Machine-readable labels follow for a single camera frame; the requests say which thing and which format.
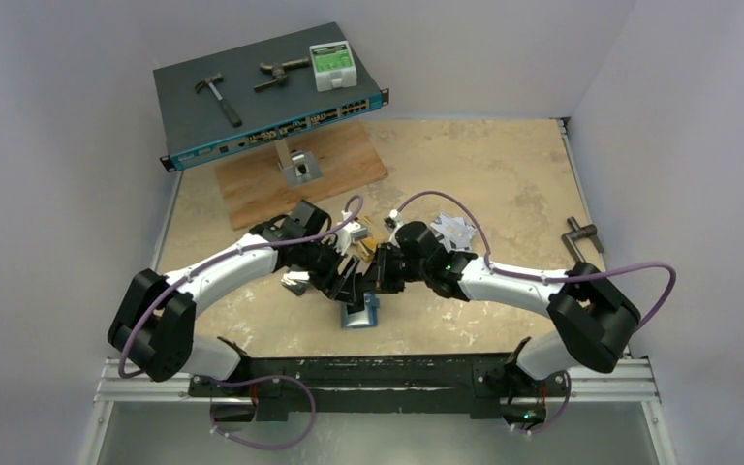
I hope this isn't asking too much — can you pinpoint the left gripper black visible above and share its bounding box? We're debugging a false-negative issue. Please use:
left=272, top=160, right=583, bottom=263
left=296, top=237, right=357, bottom=304

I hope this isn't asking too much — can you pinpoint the blue card holder wallet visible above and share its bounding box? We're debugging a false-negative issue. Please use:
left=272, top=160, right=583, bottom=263
left=340, top=293, right=380, bottom=329

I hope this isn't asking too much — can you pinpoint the black credit card stack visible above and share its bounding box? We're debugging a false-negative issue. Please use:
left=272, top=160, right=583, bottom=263
left=281, top=270, right=310, bottom=296

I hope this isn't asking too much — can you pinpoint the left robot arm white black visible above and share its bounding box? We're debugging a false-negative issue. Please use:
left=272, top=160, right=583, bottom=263
left=107, top=195, right=363, bottom=396

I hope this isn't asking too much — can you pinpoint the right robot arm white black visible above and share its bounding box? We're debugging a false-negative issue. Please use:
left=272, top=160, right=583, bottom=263
left=350, top=221, right=641, bottom=394

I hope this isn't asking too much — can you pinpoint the gold credit card stack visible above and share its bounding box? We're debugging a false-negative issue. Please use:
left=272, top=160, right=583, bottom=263
left=355, top=235, right=380, bottom=263

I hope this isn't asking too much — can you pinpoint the wooden board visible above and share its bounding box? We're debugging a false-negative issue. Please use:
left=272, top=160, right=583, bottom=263
left=214, top=121, right=388, bottom=230

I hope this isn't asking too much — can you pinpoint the small hammer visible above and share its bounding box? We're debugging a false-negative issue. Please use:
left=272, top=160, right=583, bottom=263
left=194, top=73, right=242, bottom=128

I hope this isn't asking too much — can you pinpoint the white green electrical module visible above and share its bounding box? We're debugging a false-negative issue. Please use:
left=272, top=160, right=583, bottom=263
left=309, top=40, right=358, bottom=92

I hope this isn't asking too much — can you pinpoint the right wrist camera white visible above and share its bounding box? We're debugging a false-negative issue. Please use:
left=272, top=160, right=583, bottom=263
left=384, top=208, right=405, bottom=245

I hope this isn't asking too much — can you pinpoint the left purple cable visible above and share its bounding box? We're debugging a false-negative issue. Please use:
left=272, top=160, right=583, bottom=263
left=116, top=194, right=365, bottom=380

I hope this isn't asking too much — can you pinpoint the metal stand bracket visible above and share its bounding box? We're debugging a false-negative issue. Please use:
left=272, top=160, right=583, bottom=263
left=274, top=139, right=324, bottom=188

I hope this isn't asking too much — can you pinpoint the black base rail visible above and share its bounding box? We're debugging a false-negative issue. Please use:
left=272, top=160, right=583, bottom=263
left=190, top=353, right=567, bottom=424

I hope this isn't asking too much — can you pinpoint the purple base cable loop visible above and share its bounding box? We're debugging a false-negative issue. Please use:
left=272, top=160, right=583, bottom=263
left=208, top=374, right=318, bottom=450

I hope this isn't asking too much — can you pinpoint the metal door lever handle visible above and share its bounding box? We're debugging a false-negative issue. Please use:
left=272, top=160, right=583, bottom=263
left=561, top=216, right=606, bottom=267

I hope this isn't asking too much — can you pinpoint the bronze door handle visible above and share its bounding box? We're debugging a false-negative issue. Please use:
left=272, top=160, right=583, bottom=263
left=253, top=57, right=311, bottom=93

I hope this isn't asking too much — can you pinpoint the aluminium frame rail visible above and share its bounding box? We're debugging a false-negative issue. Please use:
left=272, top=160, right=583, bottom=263
left=76, top=357, right=678, bottom=464

